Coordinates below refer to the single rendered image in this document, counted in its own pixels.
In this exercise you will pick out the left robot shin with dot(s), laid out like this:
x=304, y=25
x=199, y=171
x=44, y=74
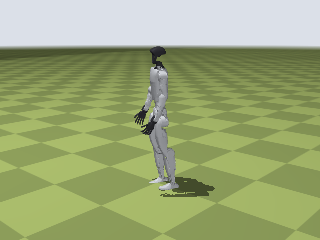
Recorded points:
x=170, y=166

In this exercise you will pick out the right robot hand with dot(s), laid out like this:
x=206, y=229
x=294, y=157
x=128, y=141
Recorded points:
x=141, y=115

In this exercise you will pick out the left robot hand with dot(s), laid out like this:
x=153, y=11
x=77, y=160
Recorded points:
x=149, y=127

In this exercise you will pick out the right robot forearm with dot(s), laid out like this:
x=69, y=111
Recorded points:
x=148, y=102

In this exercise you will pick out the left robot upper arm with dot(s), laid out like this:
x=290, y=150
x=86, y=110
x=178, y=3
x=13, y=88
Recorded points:
x=163, y=82

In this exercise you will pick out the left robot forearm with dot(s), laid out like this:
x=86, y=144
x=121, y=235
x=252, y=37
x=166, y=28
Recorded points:
x=160, y=108

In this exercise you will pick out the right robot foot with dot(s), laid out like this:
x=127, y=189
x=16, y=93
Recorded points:
x=159, y=180

